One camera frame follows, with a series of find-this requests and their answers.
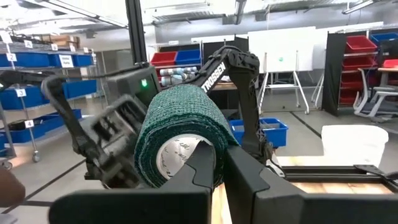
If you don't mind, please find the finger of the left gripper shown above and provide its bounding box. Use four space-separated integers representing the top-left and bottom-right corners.
183 45 274 164
40 76 96 161

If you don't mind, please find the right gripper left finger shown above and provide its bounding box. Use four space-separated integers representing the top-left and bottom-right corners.
48 141 217 224

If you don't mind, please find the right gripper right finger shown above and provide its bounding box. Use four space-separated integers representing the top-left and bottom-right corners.
222 145 398 224

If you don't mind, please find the green elastic bandage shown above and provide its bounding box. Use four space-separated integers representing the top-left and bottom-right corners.
134 83 240 189

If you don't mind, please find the blue storage bin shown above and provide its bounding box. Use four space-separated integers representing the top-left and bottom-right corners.
73 54 94 67
0 108 83 144
0 86 46 110
63 80 98 100
369 32 398 44
14 52 50 68
175 49 202 65

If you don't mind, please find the blue floor bin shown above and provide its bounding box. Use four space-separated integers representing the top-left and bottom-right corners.
228 117 289 149

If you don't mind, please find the whiteboard on stand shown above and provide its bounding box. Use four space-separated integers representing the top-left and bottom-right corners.
248 26 317 114

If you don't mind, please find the cardboard box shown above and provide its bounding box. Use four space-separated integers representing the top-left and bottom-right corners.
42 34 81 49

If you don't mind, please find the white bottle bundle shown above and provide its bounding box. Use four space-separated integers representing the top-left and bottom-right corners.
159 66 198 87

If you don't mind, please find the white trash can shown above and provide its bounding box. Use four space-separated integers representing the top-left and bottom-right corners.
321 124 390 169

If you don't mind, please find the black rack panel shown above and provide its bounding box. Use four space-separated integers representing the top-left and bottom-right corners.
322 30 348 118

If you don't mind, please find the red storage bin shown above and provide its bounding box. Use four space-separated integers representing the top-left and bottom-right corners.
341 55 379 71
345 35 378 54
150 51 178 67

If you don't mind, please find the brown rounded object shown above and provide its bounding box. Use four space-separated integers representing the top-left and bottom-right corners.
0 166 27 208

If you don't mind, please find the grey office chair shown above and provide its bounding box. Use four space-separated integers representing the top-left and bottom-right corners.
353 67 398 123

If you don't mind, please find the metal wire shelf rack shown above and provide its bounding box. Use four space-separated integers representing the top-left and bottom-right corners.
0 40 100 164

